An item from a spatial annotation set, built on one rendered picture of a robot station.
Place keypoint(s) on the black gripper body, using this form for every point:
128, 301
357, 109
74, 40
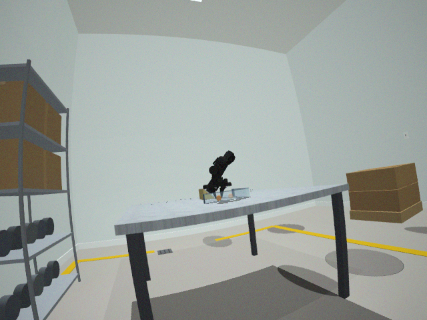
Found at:
214, 177

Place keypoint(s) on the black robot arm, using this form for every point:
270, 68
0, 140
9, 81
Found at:
220, 165

